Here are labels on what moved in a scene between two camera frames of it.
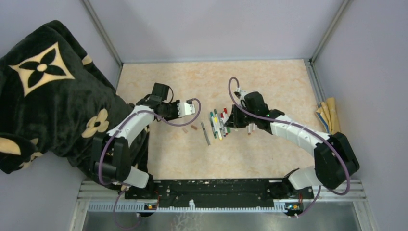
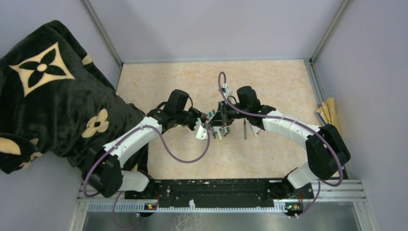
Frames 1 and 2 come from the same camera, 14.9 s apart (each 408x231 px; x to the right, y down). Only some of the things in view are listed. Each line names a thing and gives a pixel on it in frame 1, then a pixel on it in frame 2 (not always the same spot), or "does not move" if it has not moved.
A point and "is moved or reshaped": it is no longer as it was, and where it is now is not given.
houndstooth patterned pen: (206, 135) is moved or reshaped
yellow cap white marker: (215, 120) does not move
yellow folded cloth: (326, 111) does not move
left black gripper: (173, 110) → (200, 118)
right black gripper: (234, 120) → (223, 118)
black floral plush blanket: (54, 100) does not move
